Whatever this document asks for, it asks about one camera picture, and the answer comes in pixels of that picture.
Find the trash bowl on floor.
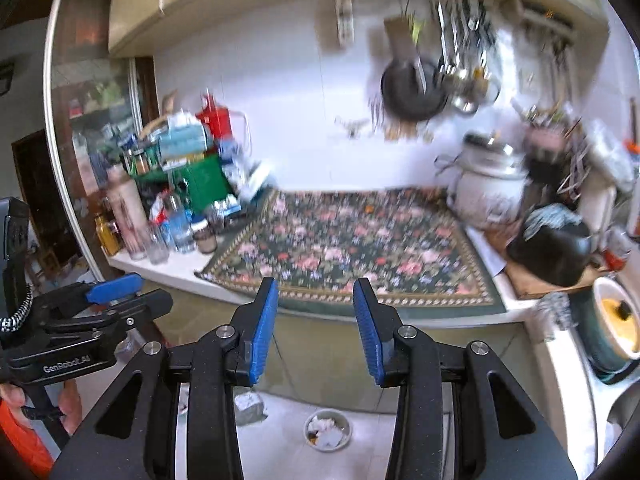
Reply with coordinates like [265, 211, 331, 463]
[303, 408, 352, 453]

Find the left hand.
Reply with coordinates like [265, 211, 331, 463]
[1, 379, 82, 436]

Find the clear drinking glass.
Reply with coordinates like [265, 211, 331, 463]
[141, 222, 169, 266]

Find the plastic water bottle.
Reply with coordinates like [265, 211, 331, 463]
[163, 192, 196, 254]

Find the wooden cutting board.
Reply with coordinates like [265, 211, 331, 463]
[484, 228, 609, 302]

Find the floral table mat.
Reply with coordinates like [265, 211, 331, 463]
[195, 188, 506, 320]

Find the green box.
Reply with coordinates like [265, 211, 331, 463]
[134, 155, 233, 212]

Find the teal tissue box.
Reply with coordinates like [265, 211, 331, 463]
[158, 124, 209, 160]

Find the white rice cooker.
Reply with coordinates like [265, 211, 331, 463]
[434, 131, 528, 230]

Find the blue white plastic bag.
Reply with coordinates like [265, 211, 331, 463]
[218, 139, 252, 196]

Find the white round tin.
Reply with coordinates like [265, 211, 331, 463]
[238, 159, 272, 203]

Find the red tin box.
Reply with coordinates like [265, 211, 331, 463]
[195, 89, 232, 140]

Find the black hanging wok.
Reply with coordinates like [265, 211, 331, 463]
[381, 58, 447, 122]

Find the white power strip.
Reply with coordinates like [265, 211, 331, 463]
[335, 0, 355, 48]

